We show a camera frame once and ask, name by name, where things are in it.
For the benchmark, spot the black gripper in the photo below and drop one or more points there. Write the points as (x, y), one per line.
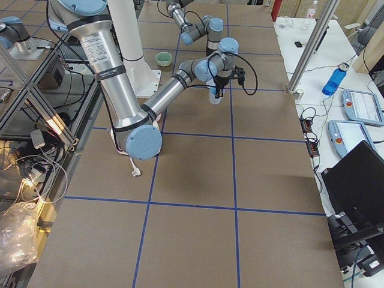
(219, 81)

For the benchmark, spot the light blue cup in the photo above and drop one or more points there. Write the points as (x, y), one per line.
(212, 99)

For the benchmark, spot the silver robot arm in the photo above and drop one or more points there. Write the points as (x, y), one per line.
(109, 35)
(211, 27)

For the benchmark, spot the green bowl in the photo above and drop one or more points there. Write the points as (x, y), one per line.
(164, 59)

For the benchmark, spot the cream white toaster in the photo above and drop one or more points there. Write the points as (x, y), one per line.
(137, 136)

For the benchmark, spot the black power strip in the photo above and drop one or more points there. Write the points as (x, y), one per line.
(311, 139)

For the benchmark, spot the blue water bottle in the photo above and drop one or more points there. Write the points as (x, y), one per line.
(335, 79)

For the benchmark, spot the white toaster plug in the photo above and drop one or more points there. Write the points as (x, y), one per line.
(136, 172)

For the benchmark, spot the clear plastic bottle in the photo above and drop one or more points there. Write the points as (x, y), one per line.
(311, 11)

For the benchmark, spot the lower teach pendant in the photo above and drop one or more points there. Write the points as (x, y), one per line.
(345, 135)

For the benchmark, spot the teach pendant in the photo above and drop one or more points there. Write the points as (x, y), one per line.
(345, 135)
(362, 106)

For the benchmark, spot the upper teach pendant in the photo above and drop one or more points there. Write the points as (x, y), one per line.
(362, 106)

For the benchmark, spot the black laptop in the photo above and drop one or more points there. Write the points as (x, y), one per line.
(355, 185)

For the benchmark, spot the crumpled plastic bag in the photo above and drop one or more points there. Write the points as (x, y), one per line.
(18, 237)

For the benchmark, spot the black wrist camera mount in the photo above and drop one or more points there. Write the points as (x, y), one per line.
(238, 74)

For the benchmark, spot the white pedestal column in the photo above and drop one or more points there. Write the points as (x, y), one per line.
(144, 80)

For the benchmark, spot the aluminium frame post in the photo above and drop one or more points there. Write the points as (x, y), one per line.
(314, 39)

